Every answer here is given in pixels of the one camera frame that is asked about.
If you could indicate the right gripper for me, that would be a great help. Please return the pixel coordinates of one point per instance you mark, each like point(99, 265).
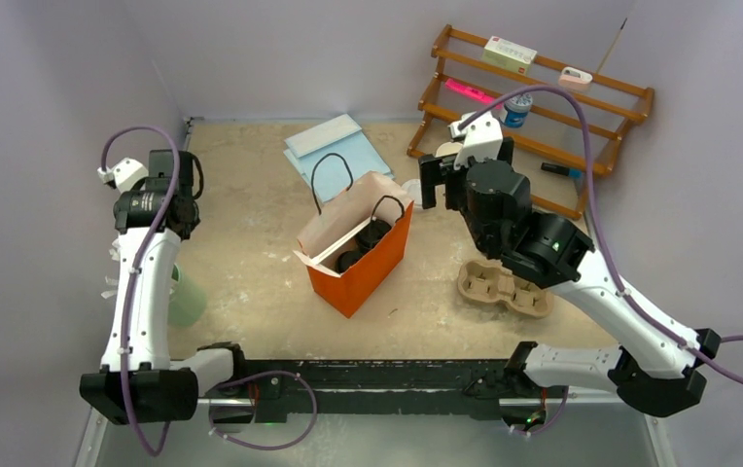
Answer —
point(433, 171)

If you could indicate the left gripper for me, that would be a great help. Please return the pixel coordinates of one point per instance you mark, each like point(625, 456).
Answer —
point(188, 231)

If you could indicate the black cup lid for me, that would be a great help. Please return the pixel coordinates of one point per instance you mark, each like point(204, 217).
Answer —
point(347, 259)
point(371, 234)

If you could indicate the orange paper bag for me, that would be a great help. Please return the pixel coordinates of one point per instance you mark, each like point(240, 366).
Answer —
point(331, 231)

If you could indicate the black cup lid front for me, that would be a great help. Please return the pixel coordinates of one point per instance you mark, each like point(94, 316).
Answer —
point(347, 259)

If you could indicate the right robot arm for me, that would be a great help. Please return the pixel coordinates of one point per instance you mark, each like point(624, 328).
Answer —
point(652, 367)

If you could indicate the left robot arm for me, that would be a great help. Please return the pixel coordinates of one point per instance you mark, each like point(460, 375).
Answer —
point(161, 390)

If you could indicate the stacked white paper cups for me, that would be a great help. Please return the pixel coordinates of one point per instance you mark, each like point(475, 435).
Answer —
point(448, 149)

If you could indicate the white cup lid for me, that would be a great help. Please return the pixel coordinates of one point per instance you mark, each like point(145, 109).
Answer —
point(414, 191)

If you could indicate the pink highlighter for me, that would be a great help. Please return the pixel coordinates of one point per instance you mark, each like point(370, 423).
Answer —
point(468, 91)

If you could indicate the blue white round tin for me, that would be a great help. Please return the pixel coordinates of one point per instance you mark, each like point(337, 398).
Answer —
point(515, 110)

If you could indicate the green straw holder cup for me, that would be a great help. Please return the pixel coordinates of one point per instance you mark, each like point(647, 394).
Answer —
point(187, 300)

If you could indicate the black blue marker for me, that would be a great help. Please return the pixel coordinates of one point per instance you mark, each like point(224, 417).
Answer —
point(561, 170)

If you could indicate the wooden shelf rack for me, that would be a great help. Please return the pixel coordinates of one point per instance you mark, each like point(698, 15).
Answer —
point(551, 131)

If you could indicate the white green box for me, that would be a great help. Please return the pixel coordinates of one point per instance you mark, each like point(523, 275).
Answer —
point(508, 55)

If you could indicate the pink white tape dispenser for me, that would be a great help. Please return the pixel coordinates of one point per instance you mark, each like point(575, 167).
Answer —
point(575, 79)

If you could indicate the light blue paper bag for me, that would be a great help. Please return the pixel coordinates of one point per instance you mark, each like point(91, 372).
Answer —
point(324, 154)

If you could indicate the thin wooden stick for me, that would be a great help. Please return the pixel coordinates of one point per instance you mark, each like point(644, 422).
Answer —
point(608, 53)

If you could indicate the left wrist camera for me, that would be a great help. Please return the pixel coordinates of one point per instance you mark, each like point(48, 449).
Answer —
point(123, 175)

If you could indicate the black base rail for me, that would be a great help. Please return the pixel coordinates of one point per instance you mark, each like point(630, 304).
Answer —
point(481, 389)

